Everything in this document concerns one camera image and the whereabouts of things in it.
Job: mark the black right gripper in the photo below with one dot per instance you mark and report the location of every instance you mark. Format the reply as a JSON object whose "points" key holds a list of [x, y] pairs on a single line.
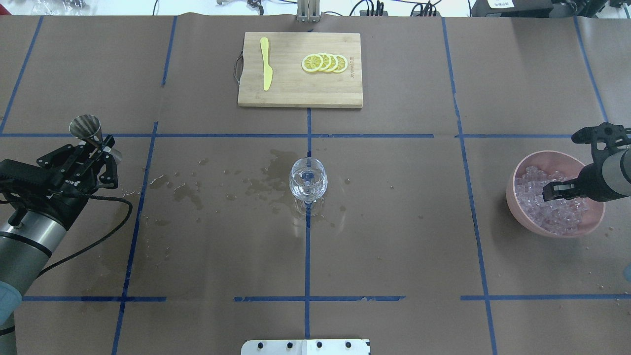
{"points": [[591, 178]]}

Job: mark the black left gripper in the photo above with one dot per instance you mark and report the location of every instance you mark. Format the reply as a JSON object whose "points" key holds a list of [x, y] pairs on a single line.
{"points": [[53, 193]]}

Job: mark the steel double jigger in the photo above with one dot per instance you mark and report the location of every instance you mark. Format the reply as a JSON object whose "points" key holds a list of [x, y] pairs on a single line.
{"points": [[87, 127]]}

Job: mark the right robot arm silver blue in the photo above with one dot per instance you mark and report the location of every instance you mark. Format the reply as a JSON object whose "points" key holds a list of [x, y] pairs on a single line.
{"points": [[608, 178]]}

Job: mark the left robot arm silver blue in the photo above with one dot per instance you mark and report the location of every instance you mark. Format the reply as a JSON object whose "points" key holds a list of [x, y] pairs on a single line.
{"points": [[27, 242]]}

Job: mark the pile of clear ice cubes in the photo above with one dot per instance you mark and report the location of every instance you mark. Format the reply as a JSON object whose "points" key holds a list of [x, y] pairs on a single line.
{"points": [[560, 217]]}

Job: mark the clear wine glass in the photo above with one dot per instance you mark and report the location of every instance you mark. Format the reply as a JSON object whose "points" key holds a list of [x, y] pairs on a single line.
{"points": [[308, 183]]}

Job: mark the pink plastic bowl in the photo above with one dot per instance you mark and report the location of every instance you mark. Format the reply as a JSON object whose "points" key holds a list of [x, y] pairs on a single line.
{"points": [[551, 161]]}

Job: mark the yellow plastic knife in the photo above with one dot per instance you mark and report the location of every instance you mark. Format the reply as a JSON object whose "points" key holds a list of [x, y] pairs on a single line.
{"points": [[268, 71]]}

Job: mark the bamboo cutting board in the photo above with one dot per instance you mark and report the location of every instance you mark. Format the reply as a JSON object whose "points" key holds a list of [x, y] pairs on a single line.
{"points": [[293, 87]]}

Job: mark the lemon slice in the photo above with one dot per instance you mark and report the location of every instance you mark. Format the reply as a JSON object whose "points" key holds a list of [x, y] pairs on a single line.
{"points": [[333, 63], [326, 61], [342, 63], [312, 63]]}

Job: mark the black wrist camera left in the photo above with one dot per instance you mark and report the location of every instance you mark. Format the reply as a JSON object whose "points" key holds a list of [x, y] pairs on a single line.
{"points": [[17, 177]]}

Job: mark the aluminium frame post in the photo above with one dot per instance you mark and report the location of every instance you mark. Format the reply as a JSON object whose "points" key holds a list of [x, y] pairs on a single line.
{"points": [[308, 11]]}

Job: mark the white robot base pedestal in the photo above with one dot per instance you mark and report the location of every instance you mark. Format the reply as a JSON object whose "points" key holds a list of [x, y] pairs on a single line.
{"points": [[307, 347]]}

